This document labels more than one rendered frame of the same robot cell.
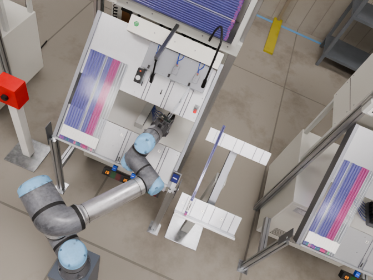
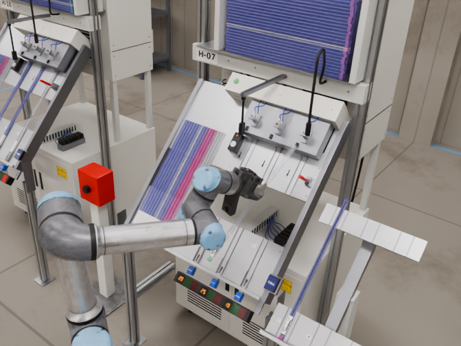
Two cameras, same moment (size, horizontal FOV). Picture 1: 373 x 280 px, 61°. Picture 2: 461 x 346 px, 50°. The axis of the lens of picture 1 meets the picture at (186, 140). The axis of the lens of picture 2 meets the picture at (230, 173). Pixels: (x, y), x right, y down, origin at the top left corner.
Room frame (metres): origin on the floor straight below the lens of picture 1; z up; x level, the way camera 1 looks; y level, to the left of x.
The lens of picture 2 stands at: (-0.28, -0.64, 1.93)
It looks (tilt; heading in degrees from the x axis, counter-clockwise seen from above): 29 degrees down; 35
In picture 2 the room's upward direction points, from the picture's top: 3 degrees clockwise
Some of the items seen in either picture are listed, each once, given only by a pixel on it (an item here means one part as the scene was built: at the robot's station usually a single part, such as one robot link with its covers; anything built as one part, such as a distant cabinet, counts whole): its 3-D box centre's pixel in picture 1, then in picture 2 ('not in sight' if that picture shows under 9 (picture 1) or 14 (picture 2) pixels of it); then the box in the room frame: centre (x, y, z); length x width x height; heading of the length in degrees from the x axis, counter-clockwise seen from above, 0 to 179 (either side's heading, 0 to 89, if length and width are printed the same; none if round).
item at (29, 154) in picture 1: (20, 123); (101, 237); (1.01, 1.05, 0.39); 0.24 x 0.24 x 0.78; 0
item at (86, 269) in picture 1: (74, 263); not in sight; (0.33, 0.25, 0.60); 0.15 x 0.15 x 0.10
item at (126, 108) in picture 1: (146, 124); (269, 261); (1.48, 0.33, 0.31); 0.70 x 0.65 x 0.62; 90
